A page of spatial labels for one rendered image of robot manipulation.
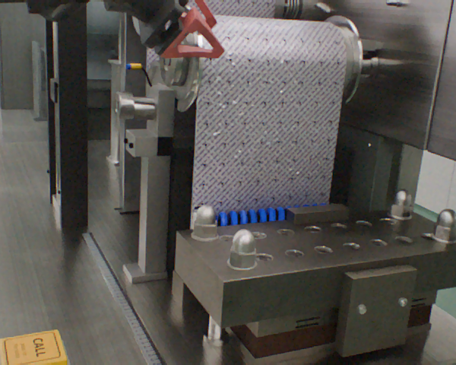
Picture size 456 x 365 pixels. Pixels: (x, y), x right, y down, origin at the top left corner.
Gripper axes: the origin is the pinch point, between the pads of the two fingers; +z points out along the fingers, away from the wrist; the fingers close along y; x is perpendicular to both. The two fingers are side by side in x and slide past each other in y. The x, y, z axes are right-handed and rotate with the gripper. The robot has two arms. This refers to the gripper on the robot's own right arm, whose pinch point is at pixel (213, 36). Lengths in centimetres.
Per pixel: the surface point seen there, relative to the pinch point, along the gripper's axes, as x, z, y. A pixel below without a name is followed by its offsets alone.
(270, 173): -11.2, 19.7, 6.1
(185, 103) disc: -11.3, 4.4, -0.5
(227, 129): -9.3, 10.0, 3.4
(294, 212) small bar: -10.6, 22.1, 12.9
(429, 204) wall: -97, 316, -157
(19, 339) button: -34.6, -7.0, 26.4
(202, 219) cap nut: -15.1, 7.7, 16.2
